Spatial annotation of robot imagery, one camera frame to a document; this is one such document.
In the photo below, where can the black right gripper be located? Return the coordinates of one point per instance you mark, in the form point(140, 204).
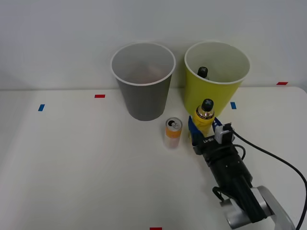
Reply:
point(211, 147)

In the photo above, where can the small bottle black cap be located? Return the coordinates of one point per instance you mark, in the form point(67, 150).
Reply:
point(202, 71)
point(204, 119)

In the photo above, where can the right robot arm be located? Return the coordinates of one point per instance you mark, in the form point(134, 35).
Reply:
point(231, 170)

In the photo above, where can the orange and white drink can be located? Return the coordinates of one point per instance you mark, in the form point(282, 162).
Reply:
point(172, 134)

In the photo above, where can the yellow-green plastic waste bin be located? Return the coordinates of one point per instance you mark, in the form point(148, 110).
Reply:
point(208, 91)

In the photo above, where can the grey plastic waste bin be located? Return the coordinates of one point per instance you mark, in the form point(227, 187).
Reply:
point(146, 100)

